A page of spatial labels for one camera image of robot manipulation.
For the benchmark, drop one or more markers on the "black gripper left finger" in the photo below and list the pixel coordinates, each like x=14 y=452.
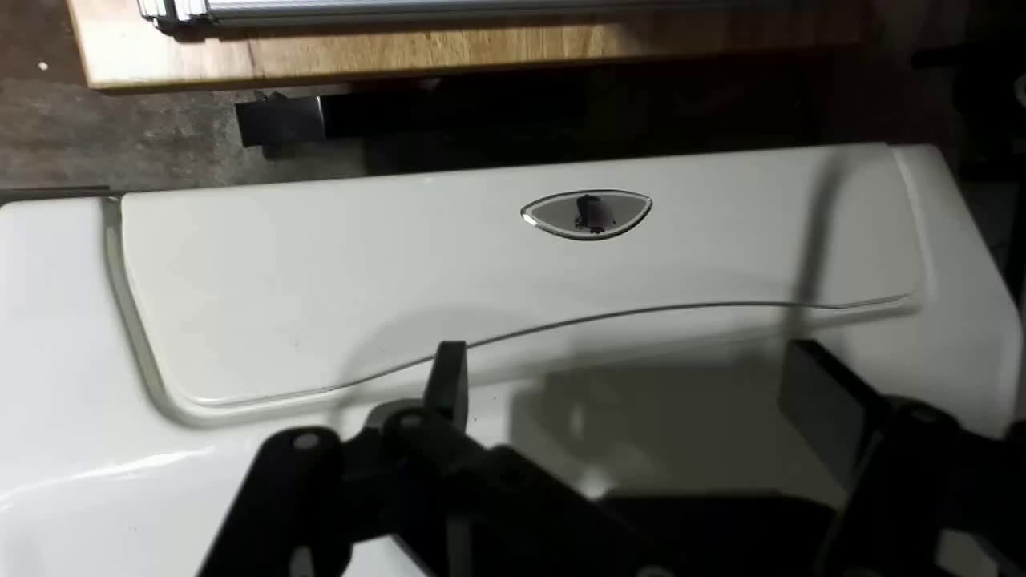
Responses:
x=311 y=498

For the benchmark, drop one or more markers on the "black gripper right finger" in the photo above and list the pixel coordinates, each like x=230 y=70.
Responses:
x=911 y=471

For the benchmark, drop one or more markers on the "white washing machine lid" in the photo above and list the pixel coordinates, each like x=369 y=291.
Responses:
x=260 y=300

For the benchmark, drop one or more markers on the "white washing machine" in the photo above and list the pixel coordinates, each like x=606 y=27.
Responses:
x=100 y=482

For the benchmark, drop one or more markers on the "wooden board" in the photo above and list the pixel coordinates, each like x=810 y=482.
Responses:
x=122 y=52

